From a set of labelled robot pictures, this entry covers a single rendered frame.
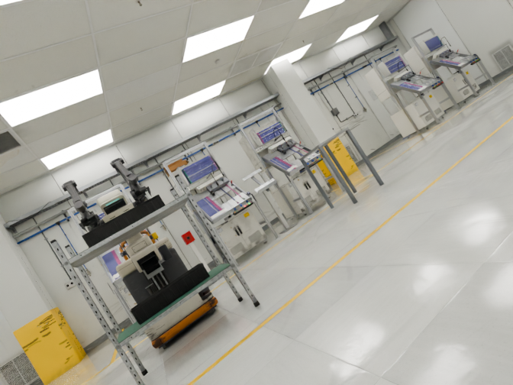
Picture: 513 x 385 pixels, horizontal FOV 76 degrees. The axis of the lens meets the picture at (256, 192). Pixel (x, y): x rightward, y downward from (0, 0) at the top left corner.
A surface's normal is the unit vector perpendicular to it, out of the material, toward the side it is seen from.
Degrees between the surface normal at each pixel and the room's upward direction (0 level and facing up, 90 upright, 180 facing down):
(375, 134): 90
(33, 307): 90
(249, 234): 90
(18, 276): 90
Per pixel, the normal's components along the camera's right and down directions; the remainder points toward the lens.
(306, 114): 0.32, -0.22
